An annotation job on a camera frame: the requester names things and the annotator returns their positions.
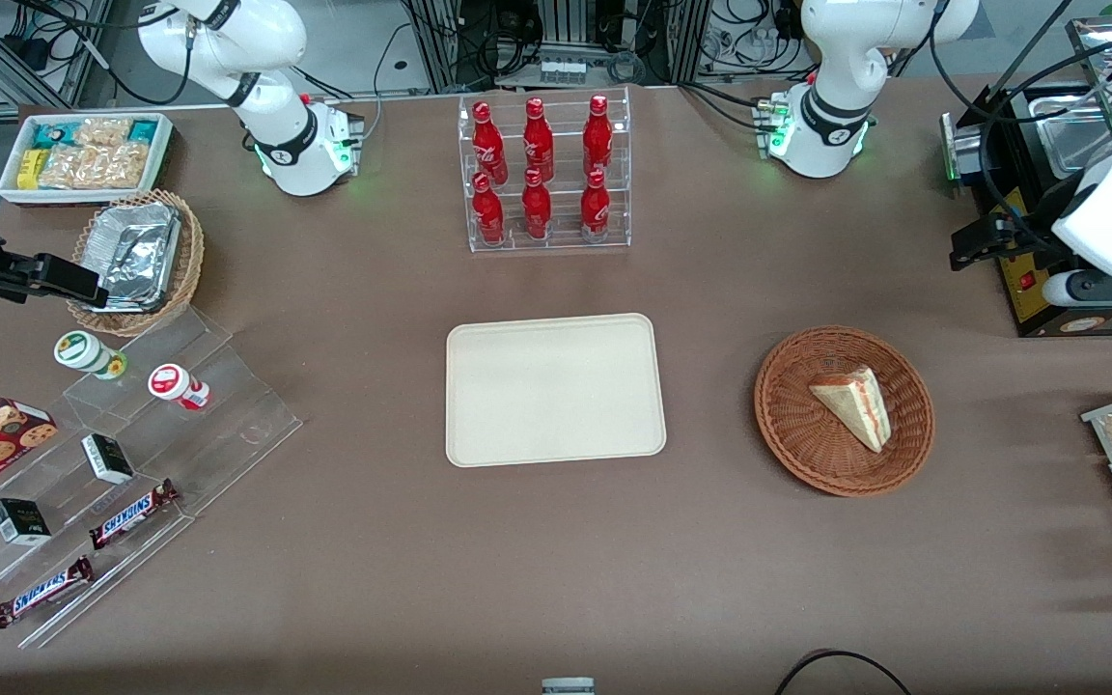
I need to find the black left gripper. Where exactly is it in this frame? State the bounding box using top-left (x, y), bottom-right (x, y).
top-left (949, 216), bottom-right (1065, 273)

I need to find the triangle sandwich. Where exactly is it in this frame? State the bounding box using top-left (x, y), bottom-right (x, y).
top-left (809, 365), bottom-right (893, 454)

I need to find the aluminium foil tray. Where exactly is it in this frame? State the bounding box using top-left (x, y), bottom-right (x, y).
top-left (81, 201), bottom-right (182, 312)

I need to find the light wicker basket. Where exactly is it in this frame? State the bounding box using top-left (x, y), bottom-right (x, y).
top-left (67, 189), bottom-right (206, 337)

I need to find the round brown wicker basket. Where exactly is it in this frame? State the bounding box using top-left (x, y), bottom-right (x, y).
top-left (754, 326), bottom-right (935, 498)

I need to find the beige plastic tray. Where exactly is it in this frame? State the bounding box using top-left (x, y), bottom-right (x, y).
top-left (446, 313), bottom-right (667, 468)

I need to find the black hot dog warmer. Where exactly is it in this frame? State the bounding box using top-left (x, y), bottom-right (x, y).
top-left (942, 14), bottom-right (1112, 339)

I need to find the green lid yogurt bottle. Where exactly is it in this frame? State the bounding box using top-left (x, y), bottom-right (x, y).
top-left (54, 330), bottom-right (128, 380)

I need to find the white plastic snack bin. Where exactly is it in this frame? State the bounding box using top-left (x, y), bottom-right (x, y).
top-left (0, 112), bottom-right (174, 206)

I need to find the clear cracker bag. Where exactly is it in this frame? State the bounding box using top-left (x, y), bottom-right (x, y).
top-left (93, 143), bottom-right (150, 189)
top-left (40, 145), bottom-right (98, 189)
top-left (73, 118), bottom-right (132, 148)

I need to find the red lid yogurt bottle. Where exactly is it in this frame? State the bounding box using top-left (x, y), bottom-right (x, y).
top-left (148, 363), bottom-right (211, 411)

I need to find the steel warmer pan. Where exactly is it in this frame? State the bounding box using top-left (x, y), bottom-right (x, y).
top-left (1037, 104), bottom-right (1112, 181)

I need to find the small black box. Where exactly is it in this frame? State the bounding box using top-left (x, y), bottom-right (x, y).
top-left (81, 433), bottom-right (135, 486)
top-left (0, 498), bottom-right (52, 547)

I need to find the clear acrylic stepped display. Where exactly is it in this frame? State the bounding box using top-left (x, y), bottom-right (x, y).
top-left (0, 304), bottom-right (304, 650)

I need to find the Snickers chocolate bar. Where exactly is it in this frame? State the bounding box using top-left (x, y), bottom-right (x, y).
top-left (0, 556), bottom-right (96, 629)
top-left (89, 479), bottom-right (181, 551)

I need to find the clear acrylic bottle rack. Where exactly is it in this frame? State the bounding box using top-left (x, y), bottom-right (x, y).
top-left (458, 87), bottom-right (632, 254)

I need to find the red cola bottle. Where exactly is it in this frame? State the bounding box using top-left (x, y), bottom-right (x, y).
top-left (580, 168), bottom-right (611, 238)
top-left (522, 168), bottom-right (553, 240)
top-left (583, 95), bottom-right (613, 180)
top-left (472, 172), bottom-right (506, 245)
top-left (472, 100), bottom-right (509, 184)
top-left (523, 97), bottom-right (555, 182)

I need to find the aluminium equipment rack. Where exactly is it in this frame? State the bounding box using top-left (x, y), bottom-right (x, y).
top-left (402, 0), bottom-right (711, 93)

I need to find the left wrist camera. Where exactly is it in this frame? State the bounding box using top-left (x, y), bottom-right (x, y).
top-left (1042, 269), bottom-right (1112, 309)

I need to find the black cable loop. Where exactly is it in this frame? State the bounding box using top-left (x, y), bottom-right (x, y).
top-left (773, 649), bottom-right (914, 695)

